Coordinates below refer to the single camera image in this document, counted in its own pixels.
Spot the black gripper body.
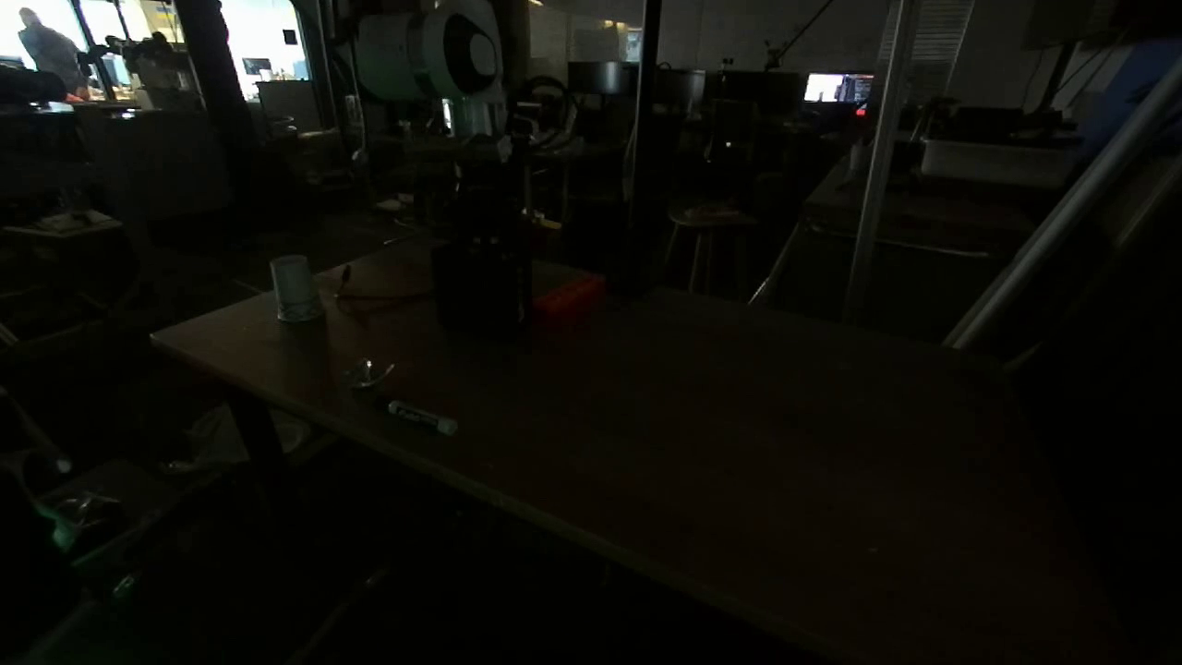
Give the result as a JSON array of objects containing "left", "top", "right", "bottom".
[{"left": 449, "top": 134, "right": 541, "bottom": 251}]

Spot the black basket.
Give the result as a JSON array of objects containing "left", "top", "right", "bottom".
[{"left": 428, "top": 237, "right": 541, "bottom": 336}]

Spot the black upright pole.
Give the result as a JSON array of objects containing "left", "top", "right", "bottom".
[{"left": 616, "top": 0, "right": 669, "bottom": 299}]

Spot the white cup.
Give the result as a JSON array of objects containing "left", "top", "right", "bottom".
[{"left": 265, "top": 251, "right": 331, "bottom": 330}]

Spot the round wooden stool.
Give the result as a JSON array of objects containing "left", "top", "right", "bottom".
[{"left": 662, "top": 198, "right": 758, "bottom": 299}]

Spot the white marker pen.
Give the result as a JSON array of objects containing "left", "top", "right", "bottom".
[{"left": 385, "top": 394, "right": 462, "bottom": 439}]

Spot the dark table leg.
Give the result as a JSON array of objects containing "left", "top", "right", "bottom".
[{"left": 226, "top": 389, "right": 301, "bottom": 511}]

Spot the lit computer monitor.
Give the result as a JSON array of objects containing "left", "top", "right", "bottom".
[{"left": 798, "top": 67, "right": 885, "bottom": 111}]

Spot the pale sheet on floor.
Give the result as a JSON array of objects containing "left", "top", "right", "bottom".
[{"left": 156, "top": 402, "right": 313, "bottom": 481}]

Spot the white upright pole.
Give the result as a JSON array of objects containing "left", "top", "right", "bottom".
[{"left": 840, "top": 0, "right": 931, "bottom": 324}]

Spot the person in background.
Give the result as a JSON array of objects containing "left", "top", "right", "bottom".
[{"left": 12, "top": 2, "right": 94, "bottom": 96}]

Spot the green glowing floor item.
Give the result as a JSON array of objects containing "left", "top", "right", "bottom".
[{"left": 38, "top": 489, "right": 124, "bottom": 560}]

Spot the slanted metal pole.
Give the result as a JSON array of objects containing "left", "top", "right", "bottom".
[{"left": 944, "top": 59, "right": 1182, "bottom": 354}]

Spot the blue background object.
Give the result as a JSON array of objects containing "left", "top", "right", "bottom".
[{"left": 1078, "top": 33, "right": 1182, "bottom": 139}]

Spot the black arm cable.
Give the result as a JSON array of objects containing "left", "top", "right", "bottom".
[{"left": 514, "top": 74, "right": 583, "bottom": 146}]

